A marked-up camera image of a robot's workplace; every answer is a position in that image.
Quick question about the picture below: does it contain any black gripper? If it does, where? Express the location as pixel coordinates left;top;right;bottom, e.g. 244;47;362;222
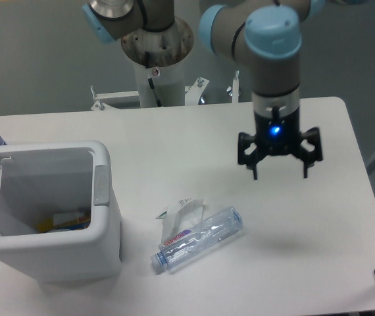
237;108;323;180

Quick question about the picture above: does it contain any white plastic wrapper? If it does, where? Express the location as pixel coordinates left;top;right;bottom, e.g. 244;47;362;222
156;197;203;243

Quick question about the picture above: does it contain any clear plastic water bottle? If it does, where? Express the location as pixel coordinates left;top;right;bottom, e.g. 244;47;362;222
151;207;243;274

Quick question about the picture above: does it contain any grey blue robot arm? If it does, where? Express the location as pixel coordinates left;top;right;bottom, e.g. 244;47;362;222
82;1;324;171

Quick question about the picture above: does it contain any white plastic trash can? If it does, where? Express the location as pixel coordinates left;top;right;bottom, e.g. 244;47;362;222
0;141;122;282

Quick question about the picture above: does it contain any white metal frame bracket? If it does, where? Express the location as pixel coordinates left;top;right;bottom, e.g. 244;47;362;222
90;70;241;111

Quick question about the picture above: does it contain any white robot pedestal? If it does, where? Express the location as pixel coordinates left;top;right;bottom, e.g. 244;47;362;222
121;17;194;89

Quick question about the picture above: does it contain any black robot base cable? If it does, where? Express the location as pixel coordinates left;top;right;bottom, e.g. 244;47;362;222
143;50;163;108

